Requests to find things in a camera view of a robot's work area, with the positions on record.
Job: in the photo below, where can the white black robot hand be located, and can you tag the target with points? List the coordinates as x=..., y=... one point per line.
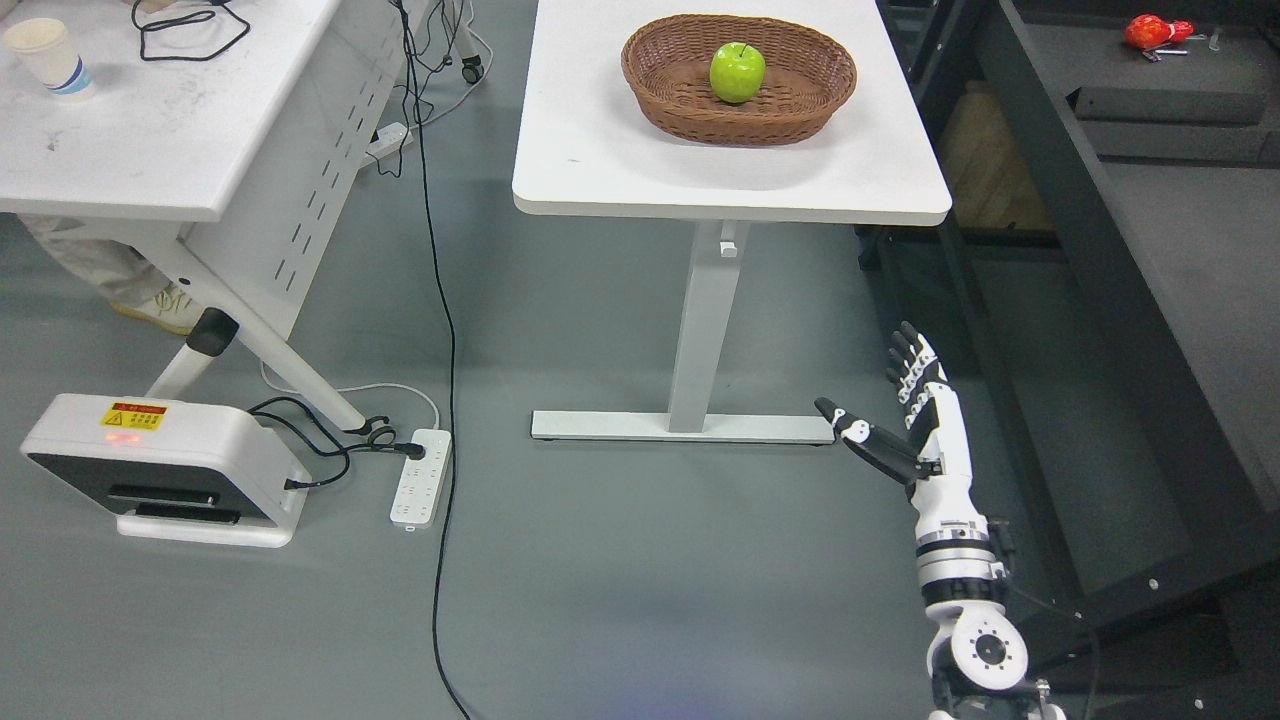
x=933, y=463

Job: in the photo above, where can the green apple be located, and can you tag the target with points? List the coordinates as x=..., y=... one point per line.
x=736, y=72

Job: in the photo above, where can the red toy on shelf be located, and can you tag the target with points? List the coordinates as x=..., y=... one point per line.
x=1148, y=31

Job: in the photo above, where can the white table with leg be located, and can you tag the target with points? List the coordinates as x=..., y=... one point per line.
x=585, y=150

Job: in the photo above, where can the brown wicker basket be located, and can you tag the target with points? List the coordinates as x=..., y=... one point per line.
x=808, y=76

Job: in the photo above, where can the white power strip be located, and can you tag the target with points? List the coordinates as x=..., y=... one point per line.
x=420, y=485
x=386, y=140

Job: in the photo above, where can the white floor device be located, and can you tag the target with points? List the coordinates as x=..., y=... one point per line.
x=174, y=470

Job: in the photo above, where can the white perforated desk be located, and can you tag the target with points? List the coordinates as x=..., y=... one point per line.
x=229, y=166

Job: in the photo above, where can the person's shoe and leg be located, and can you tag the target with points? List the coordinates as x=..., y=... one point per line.
x=131, y=284

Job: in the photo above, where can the paper cup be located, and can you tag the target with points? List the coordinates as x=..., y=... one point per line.
x=43, y=46

